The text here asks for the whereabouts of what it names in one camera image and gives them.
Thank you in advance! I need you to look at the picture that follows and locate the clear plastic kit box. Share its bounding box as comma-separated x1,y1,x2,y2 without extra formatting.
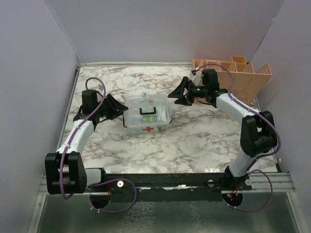
122,94,172,136

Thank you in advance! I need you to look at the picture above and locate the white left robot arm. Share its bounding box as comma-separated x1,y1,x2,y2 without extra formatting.
45,89,128,199

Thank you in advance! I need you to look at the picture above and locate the black mounting rail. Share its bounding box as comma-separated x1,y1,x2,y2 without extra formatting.
79,168,251,202

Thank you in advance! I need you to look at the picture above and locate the clear bandage packet teal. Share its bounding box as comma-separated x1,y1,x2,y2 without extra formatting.
156,106,167,121

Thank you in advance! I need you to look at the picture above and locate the clear plastic kit lid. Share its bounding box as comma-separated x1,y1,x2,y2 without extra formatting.
123,94,171,128

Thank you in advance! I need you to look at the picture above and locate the peach plastic organizer basket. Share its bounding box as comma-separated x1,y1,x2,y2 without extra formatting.
192,56,272,105

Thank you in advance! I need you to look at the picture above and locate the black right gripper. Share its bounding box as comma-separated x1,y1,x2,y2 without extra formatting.
169,77,208,106

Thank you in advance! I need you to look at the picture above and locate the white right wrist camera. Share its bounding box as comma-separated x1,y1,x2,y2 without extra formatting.
190,70,201,85

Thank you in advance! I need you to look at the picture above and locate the green medicine box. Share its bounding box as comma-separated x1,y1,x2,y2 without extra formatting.
143,115,157,122

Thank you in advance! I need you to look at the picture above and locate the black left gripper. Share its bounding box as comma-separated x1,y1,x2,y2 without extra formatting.
96,94,129,120

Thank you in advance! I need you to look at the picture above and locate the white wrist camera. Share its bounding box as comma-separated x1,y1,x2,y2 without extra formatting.
190,70,201,85
96,84,104,95

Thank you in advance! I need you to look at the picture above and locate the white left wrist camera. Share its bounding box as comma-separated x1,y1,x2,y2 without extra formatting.
96,84,104,95

